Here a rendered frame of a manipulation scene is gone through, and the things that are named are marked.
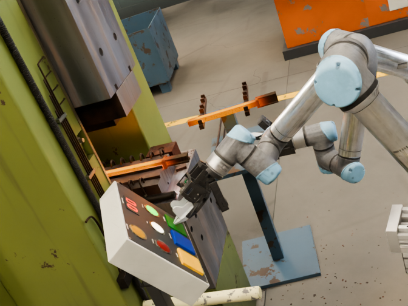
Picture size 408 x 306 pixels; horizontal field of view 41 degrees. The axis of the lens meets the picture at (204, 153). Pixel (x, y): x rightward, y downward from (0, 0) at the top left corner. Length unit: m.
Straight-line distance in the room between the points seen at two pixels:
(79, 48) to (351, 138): 0.93
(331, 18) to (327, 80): 4.09
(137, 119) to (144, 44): 3.38
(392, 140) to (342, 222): 1.71
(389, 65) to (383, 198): 1.35
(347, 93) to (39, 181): 0.96
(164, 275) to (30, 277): 0.72
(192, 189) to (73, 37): 0.61
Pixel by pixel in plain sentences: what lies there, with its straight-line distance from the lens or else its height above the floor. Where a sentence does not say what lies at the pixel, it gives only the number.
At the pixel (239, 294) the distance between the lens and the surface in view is 1.93.
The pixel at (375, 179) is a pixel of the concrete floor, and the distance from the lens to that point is 3.39.
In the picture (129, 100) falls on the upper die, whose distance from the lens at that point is 1.94.
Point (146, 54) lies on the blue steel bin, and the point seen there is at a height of 0.46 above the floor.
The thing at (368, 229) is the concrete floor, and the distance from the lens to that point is 3.03.
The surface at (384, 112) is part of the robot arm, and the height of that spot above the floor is 1.25.
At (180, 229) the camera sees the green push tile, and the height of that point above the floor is 1.00.
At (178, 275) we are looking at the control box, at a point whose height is 1.03.
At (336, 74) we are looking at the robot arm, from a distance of 1.35.
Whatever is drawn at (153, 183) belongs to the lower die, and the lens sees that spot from 2.03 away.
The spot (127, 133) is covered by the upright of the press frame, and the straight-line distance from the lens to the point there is 2.35.
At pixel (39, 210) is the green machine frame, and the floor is 1.16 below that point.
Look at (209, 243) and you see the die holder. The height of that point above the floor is 0.61.
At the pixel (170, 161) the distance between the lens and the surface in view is 2.08.
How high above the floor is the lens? 1.91
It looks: 27 degrees down
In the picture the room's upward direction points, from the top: 22 degrees counter-clockwise
